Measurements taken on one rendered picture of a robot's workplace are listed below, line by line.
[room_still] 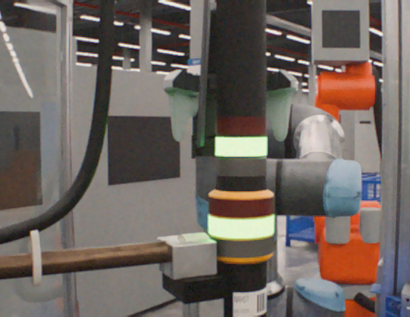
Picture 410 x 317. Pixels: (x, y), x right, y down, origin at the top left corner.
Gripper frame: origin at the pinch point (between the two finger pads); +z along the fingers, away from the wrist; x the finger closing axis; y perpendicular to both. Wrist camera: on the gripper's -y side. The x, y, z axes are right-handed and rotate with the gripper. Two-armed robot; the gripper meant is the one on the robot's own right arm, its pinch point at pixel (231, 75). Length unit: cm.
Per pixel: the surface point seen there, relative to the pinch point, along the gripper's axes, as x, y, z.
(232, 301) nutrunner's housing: 0.3, 15.5, 9.5
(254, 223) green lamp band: -1.1, 10.2, 9.9
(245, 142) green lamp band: -0.5, 5.2, 9.5
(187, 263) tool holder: 3.1, 12.5, 11.1
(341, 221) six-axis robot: -99, 75, -366
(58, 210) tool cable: 10.4, 8.9, 13.4
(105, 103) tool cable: 7.8, 2.8, 12.2
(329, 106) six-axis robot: -94, -15, -394
